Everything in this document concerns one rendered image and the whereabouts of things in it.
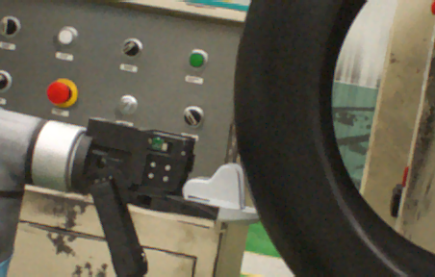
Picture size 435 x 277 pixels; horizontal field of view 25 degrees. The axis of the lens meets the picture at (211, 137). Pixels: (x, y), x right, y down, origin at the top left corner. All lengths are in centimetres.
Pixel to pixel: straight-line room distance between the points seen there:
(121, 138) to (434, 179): 46
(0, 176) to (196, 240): 66
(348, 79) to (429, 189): 892
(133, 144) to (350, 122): 912
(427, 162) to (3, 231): 56
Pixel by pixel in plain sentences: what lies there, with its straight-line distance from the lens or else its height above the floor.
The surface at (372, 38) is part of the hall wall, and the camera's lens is 1026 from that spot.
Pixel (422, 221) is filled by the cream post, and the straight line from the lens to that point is 133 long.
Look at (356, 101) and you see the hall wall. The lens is 1015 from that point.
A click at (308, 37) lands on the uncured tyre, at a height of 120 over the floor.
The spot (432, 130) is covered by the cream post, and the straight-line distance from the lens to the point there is 133.
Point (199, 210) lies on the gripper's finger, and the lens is 103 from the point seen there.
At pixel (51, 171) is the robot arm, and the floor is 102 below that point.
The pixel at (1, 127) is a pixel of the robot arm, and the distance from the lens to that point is 109.
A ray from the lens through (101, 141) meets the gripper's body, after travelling 107.
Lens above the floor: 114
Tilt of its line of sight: 3 degrees down
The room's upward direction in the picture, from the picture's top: 10 degrees clockwise
